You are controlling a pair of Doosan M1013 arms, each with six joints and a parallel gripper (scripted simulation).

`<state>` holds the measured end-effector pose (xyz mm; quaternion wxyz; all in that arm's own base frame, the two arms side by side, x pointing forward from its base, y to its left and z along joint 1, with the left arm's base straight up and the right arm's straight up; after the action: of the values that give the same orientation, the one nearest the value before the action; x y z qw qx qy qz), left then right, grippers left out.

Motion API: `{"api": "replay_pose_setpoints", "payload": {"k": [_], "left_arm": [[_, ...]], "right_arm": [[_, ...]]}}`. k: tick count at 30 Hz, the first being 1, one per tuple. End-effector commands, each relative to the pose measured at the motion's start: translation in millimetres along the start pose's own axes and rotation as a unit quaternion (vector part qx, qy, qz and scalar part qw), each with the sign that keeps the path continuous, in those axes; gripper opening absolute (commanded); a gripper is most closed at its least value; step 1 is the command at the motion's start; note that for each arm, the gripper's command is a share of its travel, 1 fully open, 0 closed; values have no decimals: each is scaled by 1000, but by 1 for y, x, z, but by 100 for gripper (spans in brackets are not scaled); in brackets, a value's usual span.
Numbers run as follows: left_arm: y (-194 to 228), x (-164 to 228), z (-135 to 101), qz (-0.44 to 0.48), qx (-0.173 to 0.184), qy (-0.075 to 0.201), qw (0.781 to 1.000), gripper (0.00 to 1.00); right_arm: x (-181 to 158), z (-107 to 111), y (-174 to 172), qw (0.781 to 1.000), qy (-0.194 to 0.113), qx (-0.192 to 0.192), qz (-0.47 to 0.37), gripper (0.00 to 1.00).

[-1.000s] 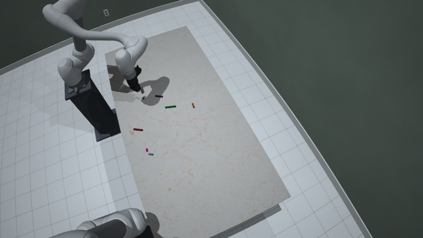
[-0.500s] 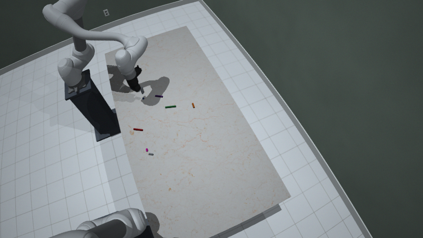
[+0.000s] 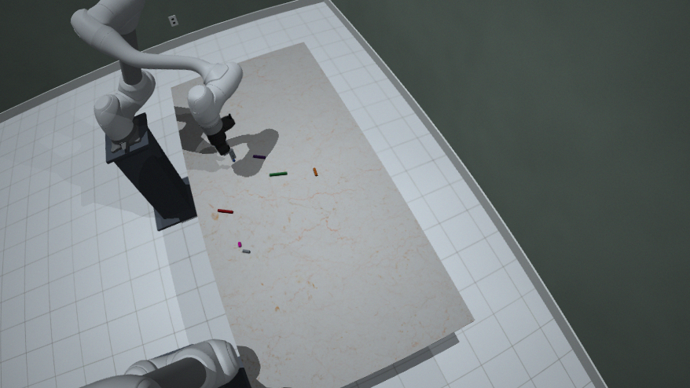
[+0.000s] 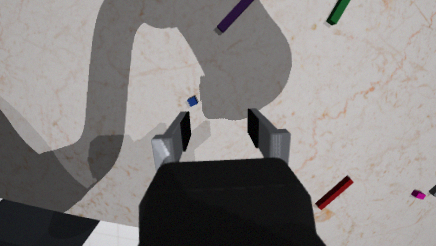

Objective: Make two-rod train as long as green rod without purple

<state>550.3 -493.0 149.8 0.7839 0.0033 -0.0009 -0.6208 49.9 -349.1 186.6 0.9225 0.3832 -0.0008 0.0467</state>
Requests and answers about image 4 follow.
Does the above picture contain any purple rod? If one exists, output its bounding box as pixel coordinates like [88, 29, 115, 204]
[217, 0, 254, 33]

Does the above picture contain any red rod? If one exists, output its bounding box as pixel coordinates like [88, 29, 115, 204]
[315, 176, 354, 210]

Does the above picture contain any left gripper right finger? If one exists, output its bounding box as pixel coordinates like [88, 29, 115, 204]
[247, 108, 291, 165]

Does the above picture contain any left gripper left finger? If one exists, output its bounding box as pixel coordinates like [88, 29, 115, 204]
[151, 111, 191, 172]

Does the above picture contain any small magenta block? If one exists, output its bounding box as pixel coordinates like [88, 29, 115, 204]
[411, 190, 426, 199]

